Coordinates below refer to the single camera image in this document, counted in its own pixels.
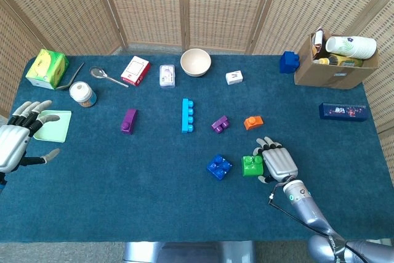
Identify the light blue long block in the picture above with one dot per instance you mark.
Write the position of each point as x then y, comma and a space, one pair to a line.
185, 115

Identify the small white box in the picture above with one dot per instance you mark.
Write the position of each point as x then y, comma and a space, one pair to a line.
234, 77

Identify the beige bowl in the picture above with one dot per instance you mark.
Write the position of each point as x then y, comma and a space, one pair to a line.
195, 63

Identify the green two-stud block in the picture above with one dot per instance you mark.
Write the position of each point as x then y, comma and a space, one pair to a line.
252, 167

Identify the purple curved one-stud block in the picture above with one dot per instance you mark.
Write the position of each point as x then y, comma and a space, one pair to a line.
129, 121

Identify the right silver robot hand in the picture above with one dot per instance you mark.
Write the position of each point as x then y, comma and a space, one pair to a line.
280, 161

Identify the wicker folding screen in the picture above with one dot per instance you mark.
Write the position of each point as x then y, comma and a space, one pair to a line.
154, 4

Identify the red and white box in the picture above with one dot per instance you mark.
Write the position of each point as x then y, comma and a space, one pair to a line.
135, 70

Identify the dark blue four-stud block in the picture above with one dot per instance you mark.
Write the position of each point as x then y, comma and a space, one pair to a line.
219, 168
288, 63

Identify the dark blue printed long box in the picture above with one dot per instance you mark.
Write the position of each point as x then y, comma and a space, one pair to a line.
343, 111

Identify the teal table cloth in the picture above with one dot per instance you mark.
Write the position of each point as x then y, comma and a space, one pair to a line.
154, 207

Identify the glass jar with white lid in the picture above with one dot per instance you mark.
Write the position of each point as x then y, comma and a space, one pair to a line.
80, 92

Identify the metal spoon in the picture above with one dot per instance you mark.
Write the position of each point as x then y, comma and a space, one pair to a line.
98, 72

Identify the stack of paper cups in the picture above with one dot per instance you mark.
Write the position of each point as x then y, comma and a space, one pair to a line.
351, 46

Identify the clear plastic card case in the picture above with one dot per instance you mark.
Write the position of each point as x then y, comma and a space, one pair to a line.
167, 75

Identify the mint green dustpan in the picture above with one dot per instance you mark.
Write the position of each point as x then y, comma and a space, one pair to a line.
57, 129

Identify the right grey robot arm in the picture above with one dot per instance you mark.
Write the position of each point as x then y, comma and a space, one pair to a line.
307, 210

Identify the brown cardboard box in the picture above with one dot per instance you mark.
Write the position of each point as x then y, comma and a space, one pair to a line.
326, 76

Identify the small purple two-stud block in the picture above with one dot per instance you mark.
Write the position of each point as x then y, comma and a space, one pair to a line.
220, 123

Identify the green tissue pack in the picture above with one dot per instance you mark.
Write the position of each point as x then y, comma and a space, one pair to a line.
46, 69

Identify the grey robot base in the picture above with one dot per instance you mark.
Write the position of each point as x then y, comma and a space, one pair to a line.
184, 252

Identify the snack packet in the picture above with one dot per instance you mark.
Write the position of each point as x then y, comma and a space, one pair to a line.
317, 41

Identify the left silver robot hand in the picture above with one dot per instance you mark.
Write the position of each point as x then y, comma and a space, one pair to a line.
12, 146

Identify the yellow drink bottle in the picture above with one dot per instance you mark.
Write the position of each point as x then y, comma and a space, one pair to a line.
341, 60

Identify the orange one-stud block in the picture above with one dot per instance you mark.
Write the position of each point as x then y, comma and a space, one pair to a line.
254, 123

